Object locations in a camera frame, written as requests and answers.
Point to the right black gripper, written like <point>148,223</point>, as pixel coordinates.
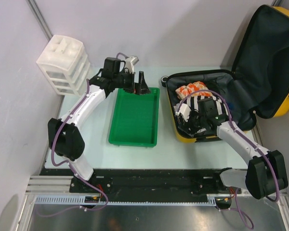
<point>185,126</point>

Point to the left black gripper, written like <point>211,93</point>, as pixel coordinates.
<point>143,89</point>

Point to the black white striped garment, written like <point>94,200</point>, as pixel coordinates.
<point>205,106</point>

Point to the green plastic tray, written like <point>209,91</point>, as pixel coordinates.
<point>135,119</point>

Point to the orange floral cloth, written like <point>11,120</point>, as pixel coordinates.
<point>184,90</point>

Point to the yellow Pikachu hard-shell suitcase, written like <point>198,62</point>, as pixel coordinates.
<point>257,85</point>

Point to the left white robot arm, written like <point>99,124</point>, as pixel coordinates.
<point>65,140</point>

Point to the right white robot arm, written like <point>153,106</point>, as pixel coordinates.
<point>250,154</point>

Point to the white plastic drawer organizer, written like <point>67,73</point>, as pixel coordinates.
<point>65,64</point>

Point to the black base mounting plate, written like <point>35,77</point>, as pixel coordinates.
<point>169,186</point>

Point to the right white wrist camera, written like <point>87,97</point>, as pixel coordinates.
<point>183,111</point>

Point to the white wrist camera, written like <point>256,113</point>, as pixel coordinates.
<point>183,111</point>
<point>130,62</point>

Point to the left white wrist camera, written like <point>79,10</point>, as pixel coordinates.
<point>130,62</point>

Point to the aluminium frame rail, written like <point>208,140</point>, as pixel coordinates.
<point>56,191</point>

